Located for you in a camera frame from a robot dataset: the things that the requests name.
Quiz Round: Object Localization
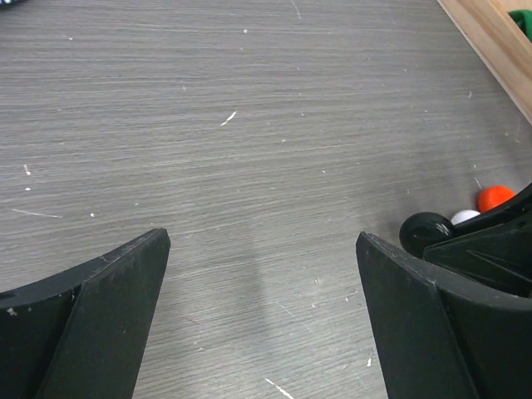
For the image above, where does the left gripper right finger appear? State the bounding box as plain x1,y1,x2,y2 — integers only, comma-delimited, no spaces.
356,232,531,398

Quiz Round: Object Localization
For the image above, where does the black round charging case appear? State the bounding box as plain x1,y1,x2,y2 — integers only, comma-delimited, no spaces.
399,212,455,259

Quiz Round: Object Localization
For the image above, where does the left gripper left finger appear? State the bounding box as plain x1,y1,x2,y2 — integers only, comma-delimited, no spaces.
1,229,170,399

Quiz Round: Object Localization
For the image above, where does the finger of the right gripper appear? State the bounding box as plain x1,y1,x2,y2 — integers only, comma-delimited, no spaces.
423,224,531,298
454,184,531,237

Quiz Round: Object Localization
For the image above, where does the wooden clothes rack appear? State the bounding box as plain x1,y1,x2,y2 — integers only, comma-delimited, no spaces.
438,0,531,121

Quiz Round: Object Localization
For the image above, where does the green garment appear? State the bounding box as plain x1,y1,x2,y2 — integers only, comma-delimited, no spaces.
508,9,532,42

